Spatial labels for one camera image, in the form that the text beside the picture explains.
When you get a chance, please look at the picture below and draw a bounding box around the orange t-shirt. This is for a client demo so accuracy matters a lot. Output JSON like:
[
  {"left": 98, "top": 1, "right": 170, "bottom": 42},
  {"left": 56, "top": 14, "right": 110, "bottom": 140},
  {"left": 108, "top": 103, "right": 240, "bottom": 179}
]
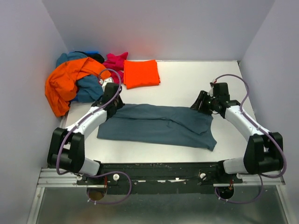
[
  {"left": 123, "top": 60, "right": 160, "bottom": 89},
  {"left": 45, "top": 57, "right": 111, "bottom": 117}
]

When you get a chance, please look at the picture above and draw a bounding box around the grey-blue t-shirt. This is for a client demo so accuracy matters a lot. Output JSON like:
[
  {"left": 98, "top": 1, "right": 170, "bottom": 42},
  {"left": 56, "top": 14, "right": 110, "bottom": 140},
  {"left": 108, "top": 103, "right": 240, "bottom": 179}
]
[{"left": 97, "top": 104, "right": 217, "bottom": 151}]

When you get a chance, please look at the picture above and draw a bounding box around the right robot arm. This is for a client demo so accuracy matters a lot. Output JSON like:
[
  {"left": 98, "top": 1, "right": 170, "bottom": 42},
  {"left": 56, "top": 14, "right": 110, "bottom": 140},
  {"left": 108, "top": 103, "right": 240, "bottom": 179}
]
[{"left": 191, "top": 83, "right": 286, "bottom": 175}]

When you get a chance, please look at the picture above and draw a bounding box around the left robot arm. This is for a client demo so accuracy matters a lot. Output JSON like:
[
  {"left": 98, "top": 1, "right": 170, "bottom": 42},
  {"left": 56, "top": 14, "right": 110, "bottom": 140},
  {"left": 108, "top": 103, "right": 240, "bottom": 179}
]
[{"left": 47, "top": 83, "right": 124, "bottom": 176}]

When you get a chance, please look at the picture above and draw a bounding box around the teal blue t-shirt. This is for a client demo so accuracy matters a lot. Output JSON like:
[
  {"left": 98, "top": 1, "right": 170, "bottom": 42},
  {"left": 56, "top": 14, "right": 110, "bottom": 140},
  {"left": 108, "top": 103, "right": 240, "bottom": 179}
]
[{"left": 56, "top": 51, "right": 103, "bottom": 103}]

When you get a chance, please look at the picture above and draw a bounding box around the magenta t-shirt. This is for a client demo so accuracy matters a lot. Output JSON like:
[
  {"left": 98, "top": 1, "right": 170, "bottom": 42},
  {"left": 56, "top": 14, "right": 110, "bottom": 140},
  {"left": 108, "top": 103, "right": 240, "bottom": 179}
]
[{"left": 103, "top": 52, "right": 128, "bottom": 83}]

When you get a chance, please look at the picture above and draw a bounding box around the black garment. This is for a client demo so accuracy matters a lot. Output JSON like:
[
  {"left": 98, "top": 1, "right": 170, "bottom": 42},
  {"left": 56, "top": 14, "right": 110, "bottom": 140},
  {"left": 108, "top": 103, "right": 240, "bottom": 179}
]
[{"left": 90, "top": 53, "right": 105, "bottom": 64}]

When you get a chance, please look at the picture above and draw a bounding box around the crumpled orange t-shirt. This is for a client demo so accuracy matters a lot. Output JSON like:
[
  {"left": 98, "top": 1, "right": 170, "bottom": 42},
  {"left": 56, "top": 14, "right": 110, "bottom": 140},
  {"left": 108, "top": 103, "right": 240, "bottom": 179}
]
[{"left": 45, "top": 57, "right": 111, "bottom": 117}]

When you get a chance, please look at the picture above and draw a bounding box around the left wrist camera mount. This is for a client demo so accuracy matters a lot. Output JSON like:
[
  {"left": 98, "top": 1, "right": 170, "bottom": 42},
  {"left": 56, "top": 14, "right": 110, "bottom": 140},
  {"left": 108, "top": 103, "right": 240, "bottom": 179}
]
[{"left": 99, "top": 77, "right": 114, "bottom": 91}]

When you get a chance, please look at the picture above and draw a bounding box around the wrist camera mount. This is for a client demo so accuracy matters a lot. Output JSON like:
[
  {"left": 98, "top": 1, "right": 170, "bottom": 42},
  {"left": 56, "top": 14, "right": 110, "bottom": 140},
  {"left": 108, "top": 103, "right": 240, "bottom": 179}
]
[
  {"left": 99, "top": 77, "right": 114, "bottom": 91},
  {"left": 208, "top": 81, "right": 216, "bottom": 97}
]

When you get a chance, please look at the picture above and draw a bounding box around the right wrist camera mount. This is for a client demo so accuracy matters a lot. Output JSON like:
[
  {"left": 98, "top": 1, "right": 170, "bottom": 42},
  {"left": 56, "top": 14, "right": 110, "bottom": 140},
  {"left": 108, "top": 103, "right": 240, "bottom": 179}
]
[{"left": 208, "top": 81, "right": 216, "bottom": 97}]

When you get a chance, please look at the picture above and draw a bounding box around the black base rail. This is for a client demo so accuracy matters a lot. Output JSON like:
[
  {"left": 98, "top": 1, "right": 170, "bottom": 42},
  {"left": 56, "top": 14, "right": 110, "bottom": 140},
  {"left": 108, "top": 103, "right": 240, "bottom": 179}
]
[{"left": 77, "top": 162, "right": 242, "bottom": 195}]

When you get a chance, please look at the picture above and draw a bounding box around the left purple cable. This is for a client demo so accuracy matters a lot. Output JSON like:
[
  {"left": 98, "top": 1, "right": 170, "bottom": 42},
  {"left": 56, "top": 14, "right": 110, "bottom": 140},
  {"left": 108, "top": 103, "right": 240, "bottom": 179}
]
[{"left": 56, "top": 68, "right": 133, "bottom": 205}]

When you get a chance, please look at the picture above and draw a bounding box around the aluminium extrusion frame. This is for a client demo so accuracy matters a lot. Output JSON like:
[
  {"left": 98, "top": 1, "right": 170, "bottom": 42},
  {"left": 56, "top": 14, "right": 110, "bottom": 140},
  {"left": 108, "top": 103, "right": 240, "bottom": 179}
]
[{"left": 28, "top": 117, "right": 287, "bottom": 224}]

